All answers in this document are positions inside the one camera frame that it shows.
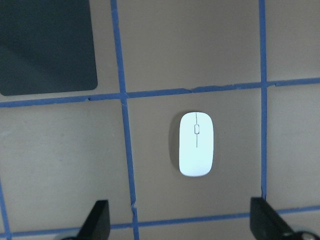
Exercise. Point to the white computer mouse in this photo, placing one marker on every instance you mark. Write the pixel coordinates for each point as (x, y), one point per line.
(196, 144)

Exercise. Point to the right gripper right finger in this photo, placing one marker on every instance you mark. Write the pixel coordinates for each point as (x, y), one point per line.
(266, 224)

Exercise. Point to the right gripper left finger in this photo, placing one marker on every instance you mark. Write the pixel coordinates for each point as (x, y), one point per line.
(97, 225)

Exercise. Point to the black mousepad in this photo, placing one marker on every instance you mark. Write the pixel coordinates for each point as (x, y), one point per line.
(46, 46)

